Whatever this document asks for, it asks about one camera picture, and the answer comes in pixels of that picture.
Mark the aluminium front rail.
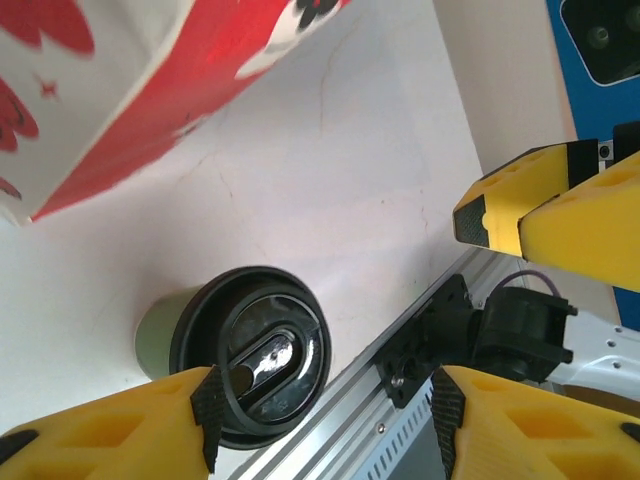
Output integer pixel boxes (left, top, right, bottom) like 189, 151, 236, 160
219, 247, 506, 480

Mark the red printed paper bag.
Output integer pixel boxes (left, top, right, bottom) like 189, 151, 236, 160
0, 0, 354, 229

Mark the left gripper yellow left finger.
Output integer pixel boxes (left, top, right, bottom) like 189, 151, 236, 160
0, 364, 227, 480

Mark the green cup with black lid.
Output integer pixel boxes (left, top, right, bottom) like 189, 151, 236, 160
133, 265, 334, 451

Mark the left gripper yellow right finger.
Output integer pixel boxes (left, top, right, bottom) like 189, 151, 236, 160
430, 364, 640, 480

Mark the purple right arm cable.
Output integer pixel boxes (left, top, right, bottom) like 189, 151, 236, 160
492, 269, 564, 302

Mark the grey slotted cable duct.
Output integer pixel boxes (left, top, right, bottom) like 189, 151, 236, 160
319, 384, 451, 480

